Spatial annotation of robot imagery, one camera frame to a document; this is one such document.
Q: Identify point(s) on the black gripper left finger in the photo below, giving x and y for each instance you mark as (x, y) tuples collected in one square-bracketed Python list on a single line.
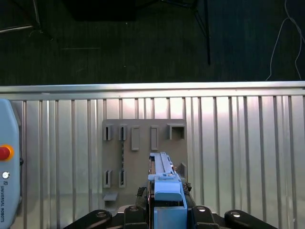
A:
[(133, 217)]

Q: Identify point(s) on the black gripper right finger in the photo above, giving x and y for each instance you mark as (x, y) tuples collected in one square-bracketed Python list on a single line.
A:
[(202, 217)]

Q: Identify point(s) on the hard disk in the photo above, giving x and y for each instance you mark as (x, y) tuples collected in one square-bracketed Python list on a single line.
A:
[(166, 190)]

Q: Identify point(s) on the grey parts rack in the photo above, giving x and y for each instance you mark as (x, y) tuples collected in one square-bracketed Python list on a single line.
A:
[(140, 162)]

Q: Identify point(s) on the RAM stick on rack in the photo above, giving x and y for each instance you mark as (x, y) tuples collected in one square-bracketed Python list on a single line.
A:
[(122, 155)]

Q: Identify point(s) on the pale blue teach pendant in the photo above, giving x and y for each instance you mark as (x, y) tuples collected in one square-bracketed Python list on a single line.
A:
[(9, 133)]

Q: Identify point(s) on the metal stand frame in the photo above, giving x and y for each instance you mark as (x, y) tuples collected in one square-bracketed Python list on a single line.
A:
[(37, 14)]

